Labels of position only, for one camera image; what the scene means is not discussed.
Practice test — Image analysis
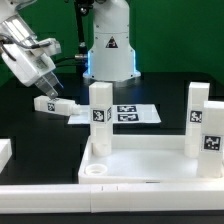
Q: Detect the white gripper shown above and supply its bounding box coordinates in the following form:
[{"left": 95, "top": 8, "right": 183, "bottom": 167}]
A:
[{"left": 2, "top": 44, "right": 64, "bottom": 99}]

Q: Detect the black camera stand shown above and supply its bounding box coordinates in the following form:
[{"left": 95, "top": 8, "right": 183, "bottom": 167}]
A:
[{"left": 64, "top": 0, "right": 94, "bottom": 65}]

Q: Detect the white desk top tray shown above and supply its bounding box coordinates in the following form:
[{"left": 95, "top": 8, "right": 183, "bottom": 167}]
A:
[{"left": 78, "top": 135, "right": 224, "bottom": 184}]

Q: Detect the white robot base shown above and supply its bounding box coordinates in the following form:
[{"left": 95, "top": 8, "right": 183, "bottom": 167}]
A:
[{"left": 83, "top": 0, "right": 141, "bottom": 86}]

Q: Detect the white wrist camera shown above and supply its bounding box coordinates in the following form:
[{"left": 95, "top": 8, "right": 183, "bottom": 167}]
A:
[{"left": 31, "top": 38, "right": 61, "bottom": 57}]

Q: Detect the white left barrier block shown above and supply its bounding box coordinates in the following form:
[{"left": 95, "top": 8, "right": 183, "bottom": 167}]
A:
[{"left": 0, "top": 139, "right": 12, "bottom": 173}]

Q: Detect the white marker sheet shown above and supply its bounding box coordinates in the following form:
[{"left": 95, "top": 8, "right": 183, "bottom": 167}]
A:
[{"left": 68, "top": 104, "right": 161, "bottom": 124}]

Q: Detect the white front barrier rail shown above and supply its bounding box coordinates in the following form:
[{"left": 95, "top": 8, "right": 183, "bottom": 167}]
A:
[{"left": 0, "top": 182, "right": 224, "bottom": 214}]

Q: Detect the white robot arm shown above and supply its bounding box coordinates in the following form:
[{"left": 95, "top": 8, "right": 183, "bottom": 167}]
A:
[{"left": 0, "top": 0, "right": 62, "bottom": 99}]

